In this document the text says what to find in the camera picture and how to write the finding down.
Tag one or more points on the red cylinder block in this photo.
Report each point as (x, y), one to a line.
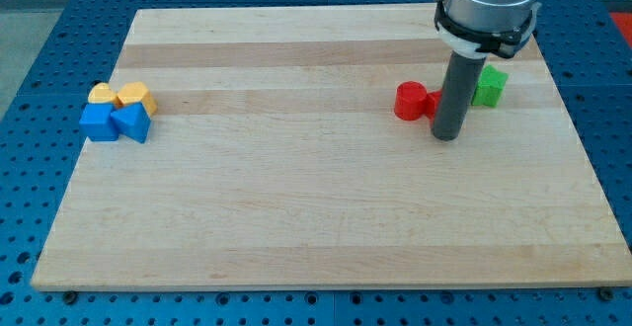
(410, 101)

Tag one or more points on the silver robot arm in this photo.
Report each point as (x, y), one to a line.
(477, 28)

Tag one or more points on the wooden board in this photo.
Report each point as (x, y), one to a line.
(275, 161)

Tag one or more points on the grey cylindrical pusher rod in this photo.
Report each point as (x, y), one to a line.
(458, 88)

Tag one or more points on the green star block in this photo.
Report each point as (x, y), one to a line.
(490, 87)

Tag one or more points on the blue triangle block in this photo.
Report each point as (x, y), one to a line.
(132, 121)

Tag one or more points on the yellow hexagon block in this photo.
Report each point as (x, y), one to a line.
(138, 93)

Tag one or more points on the blue cube block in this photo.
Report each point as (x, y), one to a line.
(97, 124)

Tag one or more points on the yellow heart block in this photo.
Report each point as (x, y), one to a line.
(102, 93)

